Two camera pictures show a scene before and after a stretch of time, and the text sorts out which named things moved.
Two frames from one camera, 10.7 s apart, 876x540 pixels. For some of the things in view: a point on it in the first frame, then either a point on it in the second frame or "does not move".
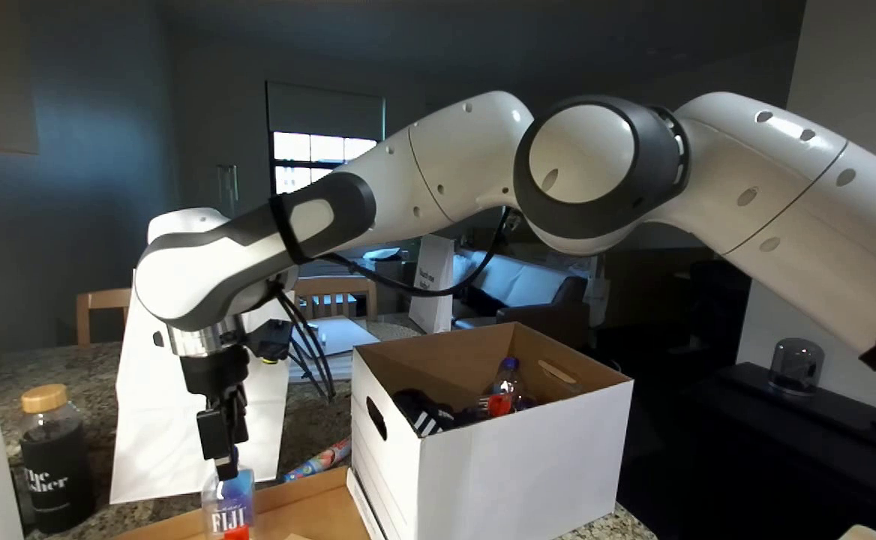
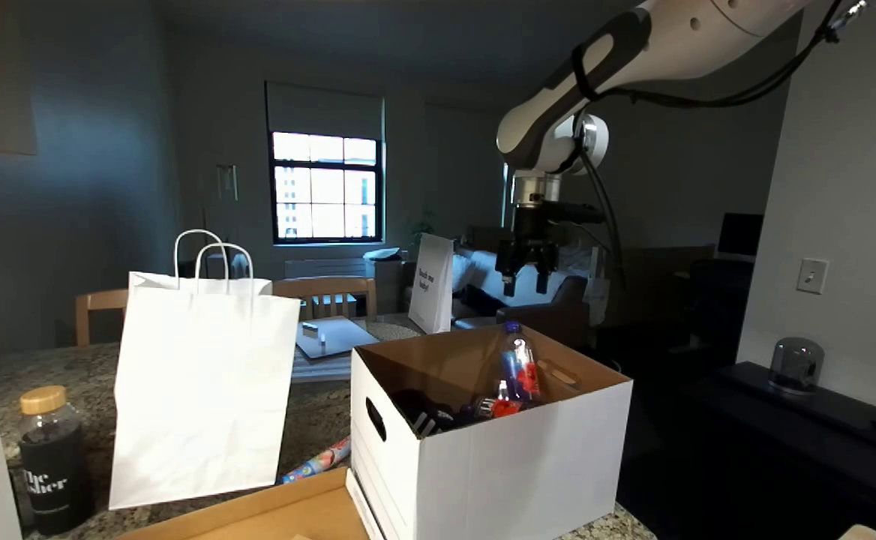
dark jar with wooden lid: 53,464 does not move
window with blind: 313,131 does not move
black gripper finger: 231,464 to 541,276
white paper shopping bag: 157,446 does not move
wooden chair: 95,300 does not move
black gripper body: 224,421 to 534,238
